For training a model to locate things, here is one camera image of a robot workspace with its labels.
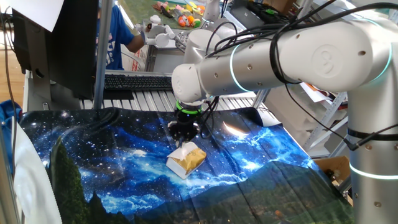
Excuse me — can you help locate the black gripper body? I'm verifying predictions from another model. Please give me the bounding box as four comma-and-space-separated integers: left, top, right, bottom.
167, 112, 201, 142

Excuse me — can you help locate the bare person forearm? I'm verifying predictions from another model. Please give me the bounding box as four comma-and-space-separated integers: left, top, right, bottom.
126, 33, 146, 54

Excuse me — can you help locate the gold tissue pack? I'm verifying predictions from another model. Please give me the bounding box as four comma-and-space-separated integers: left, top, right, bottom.
165, 141, 207, 180

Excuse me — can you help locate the galaxy landscape print tablecloth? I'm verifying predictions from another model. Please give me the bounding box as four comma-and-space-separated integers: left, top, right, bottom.
12, 106, 355, 224

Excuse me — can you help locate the black computer keyboard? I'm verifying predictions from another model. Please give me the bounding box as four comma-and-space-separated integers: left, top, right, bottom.
104, 74, 174, 92

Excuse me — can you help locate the white grey desk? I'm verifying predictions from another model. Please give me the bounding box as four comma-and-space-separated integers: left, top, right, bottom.
144, 39, 190, 74

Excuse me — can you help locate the black desk pad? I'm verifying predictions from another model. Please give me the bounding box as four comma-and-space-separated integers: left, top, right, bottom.
102, 89, 134, 101

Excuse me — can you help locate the white carton red print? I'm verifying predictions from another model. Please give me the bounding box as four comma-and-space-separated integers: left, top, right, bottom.
121, 46, 147, 72

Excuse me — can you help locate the white handheld gripper device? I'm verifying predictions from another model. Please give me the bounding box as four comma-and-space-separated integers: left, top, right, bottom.
135, 14, 177, 48

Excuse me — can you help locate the white foam block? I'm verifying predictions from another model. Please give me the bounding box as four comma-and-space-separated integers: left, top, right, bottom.
262, 90, 315, 138

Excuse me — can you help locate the orange plush toy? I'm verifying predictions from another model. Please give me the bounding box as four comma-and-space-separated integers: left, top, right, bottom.
177, 14, 195, 28

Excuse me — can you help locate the person in blue shirt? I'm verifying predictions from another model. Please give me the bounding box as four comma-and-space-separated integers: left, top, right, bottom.
95, 3, 135, 71

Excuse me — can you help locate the pink toy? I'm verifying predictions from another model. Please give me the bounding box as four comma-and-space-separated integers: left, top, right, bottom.
152, 1, 170, 13

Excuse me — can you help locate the green background table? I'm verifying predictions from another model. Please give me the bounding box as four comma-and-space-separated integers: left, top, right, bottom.
119, 0, 206, 30

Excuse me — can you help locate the white paper sheet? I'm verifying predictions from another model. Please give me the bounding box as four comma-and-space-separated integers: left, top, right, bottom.
300, 82, 333, 103
0, 0, 65, 33

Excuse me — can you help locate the black computer monitor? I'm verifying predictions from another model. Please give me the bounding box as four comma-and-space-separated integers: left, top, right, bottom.
12, 0, 100, 100

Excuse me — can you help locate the grey metal shelf rack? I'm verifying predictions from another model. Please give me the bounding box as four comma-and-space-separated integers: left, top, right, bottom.
303, 90, 349, 156

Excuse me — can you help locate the brown cardboard box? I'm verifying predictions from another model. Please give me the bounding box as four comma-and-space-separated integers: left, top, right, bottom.
314, 155, 354, 206

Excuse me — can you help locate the blue cloth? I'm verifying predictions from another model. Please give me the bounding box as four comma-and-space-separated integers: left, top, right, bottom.
0, 99, 23, 175

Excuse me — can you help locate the aluminium frame strut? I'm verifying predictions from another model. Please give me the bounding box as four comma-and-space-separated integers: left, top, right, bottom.
252, 89, 271, 109
0, 124, 21, 224
93, 0, 113, 110

